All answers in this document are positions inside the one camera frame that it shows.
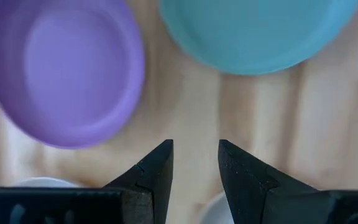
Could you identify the teal plate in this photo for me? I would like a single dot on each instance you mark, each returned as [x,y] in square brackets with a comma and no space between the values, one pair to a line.
[253,31]

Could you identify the white plate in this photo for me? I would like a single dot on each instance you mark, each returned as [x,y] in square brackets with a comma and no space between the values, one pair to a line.
[216,211]
[43,183]

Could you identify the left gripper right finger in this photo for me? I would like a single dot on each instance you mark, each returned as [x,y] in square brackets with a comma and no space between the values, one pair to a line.
[247,186]

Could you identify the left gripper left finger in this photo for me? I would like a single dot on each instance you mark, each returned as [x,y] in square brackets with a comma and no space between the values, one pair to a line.
[148,186]

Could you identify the purple plate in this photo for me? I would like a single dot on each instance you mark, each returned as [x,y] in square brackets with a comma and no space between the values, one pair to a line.
[73,68]

